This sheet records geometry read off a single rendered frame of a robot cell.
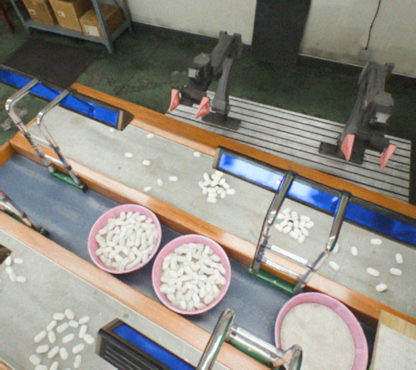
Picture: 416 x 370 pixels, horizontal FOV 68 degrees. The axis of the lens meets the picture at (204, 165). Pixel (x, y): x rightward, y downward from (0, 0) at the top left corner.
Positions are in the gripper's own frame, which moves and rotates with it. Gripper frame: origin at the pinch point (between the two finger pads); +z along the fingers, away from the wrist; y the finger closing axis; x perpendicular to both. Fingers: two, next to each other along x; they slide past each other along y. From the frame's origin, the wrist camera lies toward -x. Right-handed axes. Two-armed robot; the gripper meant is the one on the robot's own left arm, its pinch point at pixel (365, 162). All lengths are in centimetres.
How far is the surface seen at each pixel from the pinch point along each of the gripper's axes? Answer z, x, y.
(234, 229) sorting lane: 20, 33, -33
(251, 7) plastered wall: -196, 64, -92
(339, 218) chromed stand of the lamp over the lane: 24.6, -5.2, -5.4
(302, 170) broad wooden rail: -14.3, 30.9, -14.9
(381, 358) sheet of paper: 44, 29, 19
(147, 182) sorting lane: 14, 33, -74
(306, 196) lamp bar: 18.0, -0.4, -13.7
